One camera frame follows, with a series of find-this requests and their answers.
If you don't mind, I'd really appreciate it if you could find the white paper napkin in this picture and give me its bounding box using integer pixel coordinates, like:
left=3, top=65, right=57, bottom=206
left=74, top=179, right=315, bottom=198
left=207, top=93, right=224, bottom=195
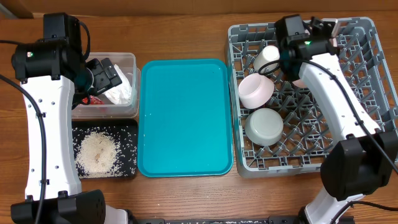
left=104, top=64, right=132, bottom=105

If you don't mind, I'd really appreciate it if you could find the red foil wrapper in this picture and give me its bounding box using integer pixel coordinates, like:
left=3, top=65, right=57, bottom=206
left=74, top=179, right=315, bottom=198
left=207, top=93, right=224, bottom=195
left=81, top=95, right=104, bottom=105

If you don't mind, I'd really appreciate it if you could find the white ceramic cup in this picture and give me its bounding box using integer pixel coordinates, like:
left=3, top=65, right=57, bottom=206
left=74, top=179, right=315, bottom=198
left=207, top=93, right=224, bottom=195
left=253, top=45, right=280, bottom=73

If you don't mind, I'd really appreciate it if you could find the small pink saucer plate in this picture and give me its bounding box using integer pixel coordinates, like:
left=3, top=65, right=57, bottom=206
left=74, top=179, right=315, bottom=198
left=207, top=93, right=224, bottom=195
left=238, top=73, right=275, bottom=109

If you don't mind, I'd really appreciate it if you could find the white rice pile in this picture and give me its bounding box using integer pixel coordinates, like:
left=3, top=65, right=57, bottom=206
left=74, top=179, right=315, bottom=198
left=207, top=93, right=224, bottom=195
left=73, top=126, right=139, bottom=178

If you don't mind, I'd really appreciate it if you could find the grey bowl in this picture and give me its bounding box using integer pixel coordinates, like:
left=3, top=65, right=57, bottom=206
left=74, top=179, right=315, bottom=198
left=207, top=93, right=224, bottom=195
left=244, top=108, right=284, bottom=146

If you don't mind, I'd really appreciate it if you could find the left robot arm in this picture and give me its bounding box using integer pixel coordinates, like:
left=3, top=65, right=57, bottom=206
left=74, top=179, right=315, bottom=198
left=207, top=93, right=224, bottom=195
left=11, top=13, right=135, bottom=223

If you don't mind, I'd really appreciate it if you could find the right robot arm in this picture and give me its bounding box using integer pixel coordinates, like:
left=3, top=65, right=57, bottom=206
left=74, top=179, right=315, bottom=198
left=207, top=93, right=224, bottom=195
left=275, top=15, right=397, bottom=223

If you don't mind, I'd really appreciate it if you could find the clear plastic waste bin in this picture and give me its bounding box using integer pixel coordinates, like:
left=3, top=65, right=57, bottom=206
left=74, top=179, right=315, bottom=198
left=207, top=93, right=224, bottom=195
left=72, top=52, right=141, bottom=119

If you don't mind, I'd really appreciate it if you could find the black plastic tray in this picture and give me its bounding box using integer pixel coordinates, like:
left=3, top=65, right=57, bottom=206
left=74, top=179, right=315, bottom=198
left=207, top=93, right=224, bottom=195
left=71, top=118, right=140, bottom=180

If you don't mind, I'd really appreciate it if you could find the teal plastic serving tray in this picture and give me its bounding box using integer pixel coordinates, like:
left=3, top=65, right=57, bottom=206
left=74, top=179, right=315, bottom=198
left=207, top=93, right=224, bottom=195
left=137, top=58, right=234, bottom=178

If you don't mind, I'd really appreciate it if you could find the grey plastic dish rack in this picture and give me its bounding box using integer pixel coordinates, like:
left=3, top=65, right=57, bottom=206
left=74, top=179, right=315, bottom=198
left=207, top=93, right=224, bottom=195
left=227, top=17, right=397, bottom=178

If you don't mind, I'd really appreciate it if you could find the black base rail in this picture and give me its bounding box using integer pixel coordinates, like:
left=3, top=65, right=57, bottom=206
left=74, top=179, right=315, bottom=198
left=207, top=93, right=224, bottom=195
left=137, top=215, right=300, bottom=224

